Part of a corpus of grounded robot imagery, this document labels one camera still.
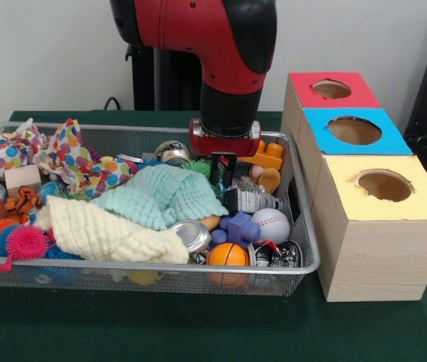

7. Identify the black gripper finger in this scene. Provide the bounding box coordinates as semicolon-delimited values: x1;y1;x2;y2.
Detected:
225;153;238;189
210;153;226;189

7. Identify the orange rubber toy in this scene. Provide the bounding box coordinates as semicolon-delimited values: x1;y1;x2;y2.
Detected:
239;140;285;171

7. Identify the polka dot cloth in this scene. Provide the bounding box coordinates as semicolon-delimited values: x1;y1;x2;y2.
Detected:
33;118;141;199

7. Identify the cream yellow cloth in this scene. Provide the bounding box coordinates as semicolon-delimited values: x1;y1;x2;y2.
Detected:
35;195;192;265

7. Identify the green spiky ball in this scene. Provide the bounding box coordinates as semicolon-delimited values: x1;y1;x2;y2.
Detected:
180;158;213;179

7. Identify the white ball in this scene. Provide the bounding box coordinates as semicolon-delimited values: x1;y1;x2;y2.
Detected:
251;208;290;244

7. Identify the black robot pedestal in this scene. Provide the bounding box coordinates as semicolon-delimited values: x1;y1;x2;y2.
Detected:
127;41;205;113

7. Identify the wooden box with three holes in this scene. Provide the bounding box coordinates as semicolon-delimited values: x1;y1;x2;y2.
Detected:
282;71;427;303

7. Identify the small orange basketball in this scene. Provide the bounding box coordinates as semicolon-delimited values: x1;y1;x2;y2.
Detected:
206;242;251;288

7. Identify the clear mesh bin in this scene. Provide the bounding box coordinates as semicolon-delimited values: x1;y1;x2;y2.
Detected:
0;121;321;296

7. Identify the pink spiky ball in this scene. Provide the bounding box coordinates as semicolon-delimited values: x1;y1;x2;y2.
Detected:
0;224;51;273

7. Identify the silver can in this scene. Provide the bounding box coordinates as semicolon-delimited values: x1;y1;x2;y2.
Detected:
171;220;213;254

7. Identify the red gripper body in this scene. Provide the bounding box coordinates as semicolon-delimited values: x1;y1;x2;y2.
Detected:
189;118;263;158

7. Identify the mint green cloth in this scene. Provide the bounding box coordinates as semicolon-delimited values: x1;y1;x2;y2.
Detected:
91;164;229;231

